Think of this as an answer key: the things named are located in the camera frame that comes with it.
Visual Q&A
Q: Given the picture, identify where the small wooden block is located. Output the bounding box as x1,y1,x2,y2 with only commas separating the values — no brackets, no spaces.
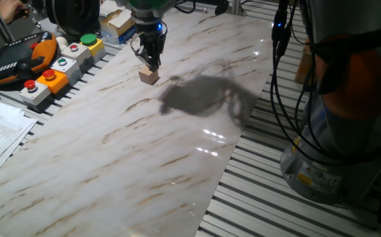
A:
138,65,161,86

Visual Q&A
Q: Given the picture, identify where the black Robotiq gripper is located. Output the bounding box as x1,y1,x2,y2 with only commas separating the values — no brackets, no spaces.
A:
134,20,168,72

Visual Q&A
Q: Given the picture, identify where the black orange teach pendant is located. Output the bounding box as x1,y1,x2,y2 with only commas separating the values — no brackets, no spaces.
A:
0,31,59,88

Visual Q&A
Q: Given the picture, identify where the white box green button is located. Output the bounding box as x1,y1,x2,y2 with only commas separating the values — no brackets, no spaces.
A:
51,56,83,87

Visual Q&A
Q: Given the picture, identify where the cardboard tissue box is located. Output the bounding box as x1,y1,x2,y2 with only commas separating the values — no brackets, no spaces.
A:
99,9,137,45

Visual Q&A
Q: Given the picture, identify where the black round spool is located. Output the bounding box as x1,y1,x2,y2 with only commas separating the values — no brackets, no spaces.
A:
46,0,101,37

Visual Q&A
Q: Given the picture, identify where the white egg shaped object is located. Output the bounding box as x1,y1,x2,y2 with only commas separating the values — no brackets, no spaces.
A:
55,36,69,52

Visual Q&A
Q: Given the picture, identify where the white box small red button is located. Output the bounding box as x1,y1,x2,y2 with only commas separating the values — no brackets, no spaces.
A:
61,42,94,72

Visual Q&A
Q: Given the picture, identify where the person's bare hand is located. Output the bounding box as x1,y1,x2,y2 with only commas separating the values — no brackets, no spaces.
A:
0,0,30,24

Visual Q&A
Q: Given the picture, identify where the orange box red mushroom button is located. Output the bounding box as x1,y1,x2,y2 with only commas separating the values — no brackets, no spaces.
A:
36,68,70,95

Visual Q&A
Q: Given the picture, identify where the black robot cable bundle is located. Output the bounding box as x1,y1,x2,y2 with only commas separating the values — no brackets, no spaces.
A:
268,0,381,165

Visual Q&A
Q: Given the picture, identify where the white marble pattern sheet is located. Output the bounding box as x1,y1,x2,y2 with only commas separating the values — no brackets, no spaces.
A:
0,9,274,237

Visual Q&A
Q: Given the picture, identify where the yellow box green button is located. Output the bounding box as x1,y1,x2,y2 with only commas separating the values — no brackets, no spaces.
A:
80,33,107,63

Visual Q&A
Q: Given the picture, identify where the white box red mushroom button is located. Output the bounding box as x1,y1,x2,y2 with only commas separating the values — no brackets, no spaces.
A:
19,80,52,107

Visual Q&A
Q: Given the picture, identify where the white flat box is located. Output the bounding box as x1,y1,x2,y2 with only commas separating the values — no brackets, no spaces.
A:
98,0,126,18

